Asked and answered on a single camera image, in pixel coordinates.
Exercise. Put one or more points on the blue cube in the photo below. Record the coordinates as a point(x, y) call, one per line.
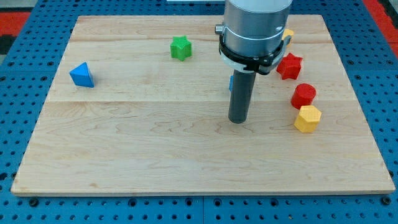
point(231, 82)

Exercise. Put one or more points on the red star block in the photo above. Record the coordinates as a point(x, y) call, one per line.
point(290, 67)

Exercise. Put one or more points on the green star block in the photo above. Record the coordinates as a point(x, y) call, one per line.
point(180, 48)

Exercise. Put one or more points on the wooden board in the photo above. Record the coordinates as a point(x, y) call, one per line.
point(155, 125)

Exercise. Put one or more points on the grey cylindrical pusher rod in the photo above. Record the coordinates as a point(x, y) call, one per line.
point(240, 98)

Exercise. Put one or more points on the yellow block behind arm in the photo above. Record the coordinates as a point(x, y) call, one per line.
point(289, 35)

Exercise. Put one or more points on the blue triangular block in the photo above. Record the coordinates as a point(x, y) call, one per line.
point(81, 76)

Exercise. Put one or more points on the red cylinder block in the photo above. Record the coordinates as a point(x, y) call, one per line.
point(304, 95)

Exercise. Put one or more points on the yellow hexagon block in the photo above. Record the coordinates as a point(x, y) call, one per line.
point(308, 119)

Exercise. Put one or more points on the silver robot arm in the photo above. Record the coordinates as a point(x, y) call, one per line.
point(250, 36)

